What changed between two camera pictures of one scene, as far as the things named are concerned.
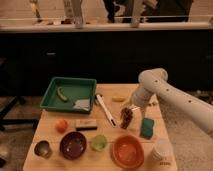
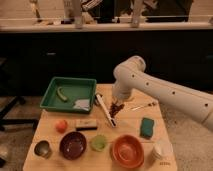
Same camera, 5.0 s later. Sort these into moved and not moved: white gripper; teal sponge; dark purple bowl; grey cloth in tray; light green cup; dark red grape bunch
Moved: dark red grape bunch; white gripper
Not moved: dark purple bowl; grey cloth in tray; light green cup; teal sponge
